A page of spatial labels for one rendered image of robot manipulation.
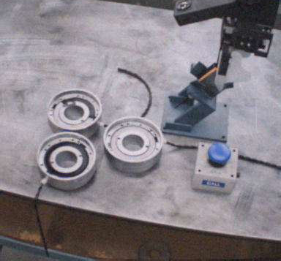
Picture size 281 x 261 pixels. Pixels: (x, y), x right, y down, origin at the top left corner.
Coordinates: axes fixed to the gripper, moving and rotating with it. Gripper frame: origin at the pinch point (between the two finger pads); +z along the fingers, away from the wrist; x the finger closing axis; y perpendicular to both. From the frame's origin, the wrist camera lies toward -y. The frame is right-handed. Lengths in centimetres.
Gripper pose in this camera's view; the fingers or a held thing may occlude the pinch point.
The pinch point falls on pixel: (217, 75)
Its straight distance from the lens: 90.3
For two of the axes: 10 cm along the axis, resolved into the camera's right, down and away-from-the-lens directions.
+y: 9.9, 1.5, -0.1
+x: 1.2, -7.1, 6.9
